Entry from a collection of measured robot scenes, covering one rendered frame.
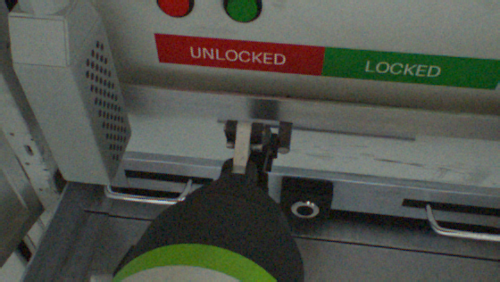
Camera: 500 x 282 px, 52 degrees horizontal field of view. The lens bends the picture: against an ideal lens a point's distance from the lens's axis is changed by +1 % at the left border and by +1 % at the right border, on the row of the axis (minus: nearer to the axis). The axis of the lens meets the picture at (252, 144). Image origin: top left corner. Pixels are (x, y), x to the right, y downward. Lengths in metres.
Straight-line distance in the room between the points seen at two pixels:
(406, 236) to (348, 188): 0.10
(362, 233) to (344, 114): 0.22
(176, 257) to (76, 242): 0.46
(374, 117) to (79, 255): 0.38
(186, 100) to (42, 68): 0.14
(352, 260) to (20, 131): 0.40
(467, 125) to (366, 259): 0.22
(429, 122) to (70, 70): 0.31
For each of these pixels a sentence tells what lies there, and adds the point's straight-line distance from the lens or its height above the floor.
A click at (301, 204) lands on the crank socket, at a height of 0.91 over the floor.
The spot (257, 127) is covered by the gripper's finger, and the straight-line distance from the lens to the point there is 0.33.
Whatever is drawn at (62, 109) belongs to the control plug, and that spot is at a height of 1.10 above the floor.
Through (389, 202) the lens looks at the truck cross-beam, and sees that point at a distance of 0.63.
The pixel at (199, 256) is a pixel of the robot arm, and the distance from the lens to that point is 0.21.
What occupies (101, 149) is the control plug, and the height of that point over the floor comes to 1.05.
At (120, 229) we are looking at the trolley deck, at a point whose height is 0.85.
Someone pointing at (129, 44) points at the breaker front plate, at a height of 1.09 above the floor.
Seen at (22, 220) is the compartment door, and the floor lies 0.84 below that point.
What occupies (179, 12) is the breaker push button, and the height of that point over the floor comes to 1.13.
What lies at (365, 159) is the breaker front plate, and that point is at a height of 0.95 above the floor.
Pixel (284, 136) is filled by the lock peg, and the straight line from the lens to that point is 0.50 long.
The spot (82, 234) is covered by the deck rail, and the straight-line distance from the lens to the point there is 0.66.
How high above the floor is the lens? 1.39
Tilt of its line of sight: 48 degrees down
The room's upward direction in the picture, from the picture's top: straight up
